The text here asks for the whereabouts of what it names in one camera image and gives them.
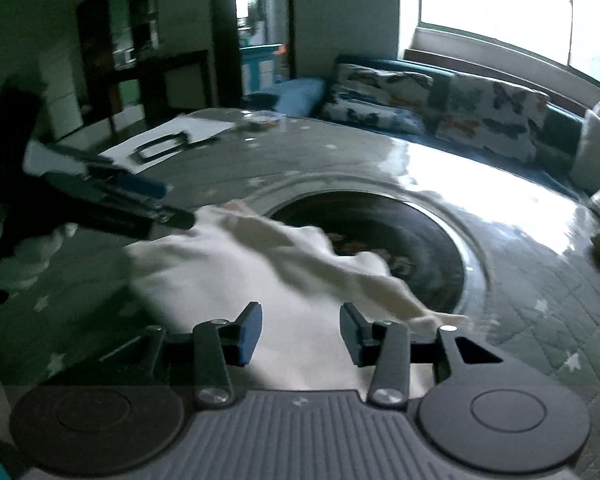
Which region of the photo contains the white cabinet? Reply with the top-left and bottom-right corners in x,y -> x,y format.
37,42 -> 88,141

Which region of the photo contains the teal sofa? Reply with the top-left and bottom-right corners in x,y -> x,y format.
250,55 -> 600,201

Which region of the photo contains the black handle tool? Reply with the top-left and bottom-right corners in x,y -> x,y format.
130,130 -> 191,163

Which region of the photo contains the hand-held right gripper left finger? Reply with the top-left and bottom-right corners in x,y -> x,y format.
97,302 -> 263,408

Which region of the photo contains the butterfly print cushion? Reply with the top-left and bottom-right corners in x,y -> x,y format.
322,63 -> 433,136
435,72 -> 551,161

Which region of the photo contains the green framed window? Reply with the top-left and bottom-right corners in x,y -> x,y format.
417,0 -> 600,83

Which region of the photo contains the blue cabinet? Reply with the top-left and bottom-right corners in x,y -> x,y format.
240,45 -> 286,93

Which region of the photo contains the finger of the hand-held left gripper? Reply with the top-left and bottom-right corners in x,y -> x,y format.
50,174 -> 197,240
45,142 -> 167,200

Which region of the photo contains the dark shelf cabinet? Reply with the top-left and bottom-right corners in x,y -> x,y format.
77,0 -> 161,126

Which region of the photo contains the dark wooden side table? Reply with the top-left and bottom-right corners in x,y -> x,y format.
102,50 -> 216,126

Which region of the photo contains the dark wooden door frame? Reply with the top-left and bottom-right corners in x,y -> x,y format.
210,0 -> 296,108

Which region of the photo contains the cream knit garment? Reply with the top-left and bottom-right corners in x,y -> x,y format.
0,200 -> 471,392

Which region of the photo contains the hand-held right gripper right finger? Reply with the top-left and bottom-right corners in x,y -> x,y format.
340,302 -> 518,407

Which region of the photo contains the small clear plastic box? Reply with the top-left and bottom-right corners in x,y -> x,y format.
240,110 -> 286,131

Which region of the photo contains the white paper sheet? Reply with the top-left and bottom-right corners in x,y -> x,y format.
97,115 -> 236,166

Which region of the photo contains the round glass turntable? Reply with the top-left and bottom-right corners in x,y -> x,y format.
260,175 -> 491,318

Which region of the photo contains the grey pillow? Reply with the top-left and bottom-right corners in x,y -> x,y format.
570,102 -> 600,196

